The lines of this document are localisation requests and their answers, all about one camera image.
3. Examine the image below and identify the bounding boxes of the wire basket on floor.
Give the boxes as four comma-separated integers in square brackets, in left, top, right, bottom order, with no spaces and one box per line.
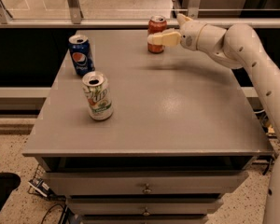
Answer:
[28,165,54,199]

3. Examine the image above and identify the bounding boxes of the red coke can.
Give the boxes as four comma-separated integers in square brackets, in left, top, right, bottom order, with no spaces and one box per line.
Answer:
[147,15,167,54]

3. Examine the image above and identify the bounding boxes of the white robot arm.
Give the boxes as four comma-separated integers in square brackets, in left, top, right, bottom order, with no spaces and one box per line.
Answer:
[147,14,280,224]

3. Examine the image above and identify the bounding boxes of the blue pepsi can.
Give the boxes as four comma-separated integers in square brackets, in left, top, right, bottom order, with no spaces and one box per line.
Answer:
[68,35,95,77]

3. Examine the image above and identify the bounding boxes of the metal window railing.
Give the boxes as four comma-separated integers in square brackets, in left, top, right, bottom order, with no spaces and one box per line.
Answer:
[0,0,280,28]

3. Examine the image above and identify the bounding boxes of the black floor cable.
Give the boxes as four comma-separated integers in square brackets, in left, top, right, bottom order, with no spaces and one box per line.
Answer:
[40,197,69,224]

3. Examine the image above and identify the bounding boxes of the brass drawer knob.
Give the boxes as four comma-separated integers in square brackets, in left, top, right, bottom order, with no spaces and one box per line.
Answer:
[142,208,150,217]
[142,184,151,194]

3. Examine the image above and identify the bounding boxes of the grey drawer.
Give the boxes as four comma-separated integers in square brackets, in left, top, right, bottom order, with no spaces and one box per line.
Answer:
[67,198,223,215]
[43,171,248,196]

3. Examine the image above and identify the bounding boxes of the top grey drawer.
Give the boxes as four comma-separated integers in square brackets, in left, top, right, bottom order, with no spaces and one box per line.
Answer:
[43,171,248,196]

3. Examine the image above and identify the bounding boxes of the brass top drawer knob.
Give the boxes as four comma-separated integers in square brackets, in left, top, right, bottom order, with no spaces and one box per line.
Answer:
[142,184,151,194]

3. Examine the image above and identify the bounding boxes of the white green 7up can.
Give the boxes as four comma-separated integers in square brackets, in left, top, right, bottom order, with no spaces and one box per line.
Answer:
[82,71,113,120]

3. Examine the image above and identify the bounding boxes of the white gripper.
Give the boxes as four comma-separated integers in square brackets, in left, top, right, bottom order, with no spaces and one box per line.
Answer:
[147,13,206,51]

